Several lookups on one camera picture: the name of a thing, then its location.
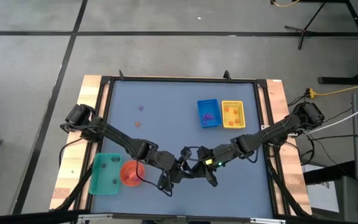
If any white floor cable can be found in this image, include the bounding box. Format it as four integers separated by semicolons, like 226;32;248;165
303;98;358;136

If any yellow extension cable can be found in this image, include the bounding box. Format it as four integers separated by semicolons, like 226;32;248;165
305;79;358;99

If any green plastic bin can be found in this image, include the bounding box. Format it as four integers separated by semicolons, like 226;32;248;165
88;152;124;196

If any black desk leg frame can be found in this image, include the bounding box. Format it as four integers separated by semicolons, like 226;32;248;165
317;0;358;85

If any yellow floor cable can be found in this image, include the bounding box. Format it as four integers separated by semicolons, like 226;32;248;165
270;0;301;8

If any yellow plastic basket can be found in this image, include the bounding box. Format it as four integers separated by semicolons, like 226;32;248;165
221;100;247;129

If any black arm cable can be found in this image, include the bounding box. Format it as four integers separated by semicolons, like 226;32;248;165
134;157;173;197
180;146;199;162

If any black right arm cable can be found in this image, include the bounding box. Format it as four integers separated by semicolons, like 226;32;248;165
180;146;199;162

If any blue plastic basket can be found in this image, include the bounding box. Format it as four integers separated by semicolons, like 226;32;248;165
196;98;223;129

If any dark grey floor case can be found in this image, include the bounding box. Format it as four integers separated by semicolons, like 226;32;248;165
333;175;358;224

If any black tripod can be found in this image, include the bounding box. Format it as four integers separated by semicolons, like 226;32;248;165
283;1;326;50

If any blue-grey table mat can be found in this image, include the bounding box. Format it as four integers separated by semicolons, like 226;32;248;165
91;80;274;218

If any black table frame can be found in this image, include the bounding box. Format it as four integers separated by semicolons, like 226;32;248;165
73;70;312;218

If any black aluminium crossbeam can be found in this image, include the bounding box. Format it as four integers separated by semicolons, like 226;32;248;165
0;208;358;224

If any black floor cable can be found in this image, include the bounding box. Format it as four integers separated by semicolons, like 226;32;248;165
308;133;358;141

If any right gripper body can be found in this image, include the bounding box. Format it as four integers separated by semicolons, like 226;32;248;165
197;147;225;189

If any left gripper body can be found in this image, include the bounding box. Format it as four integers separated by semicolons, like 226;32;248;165
157;148;193;192

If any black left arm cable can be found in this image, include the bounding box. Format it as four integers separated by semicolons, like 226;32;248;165
134;157;173;197

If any orange plastic bowl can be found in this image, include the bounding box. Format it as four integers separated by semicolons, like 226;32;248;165
119;160;146;187

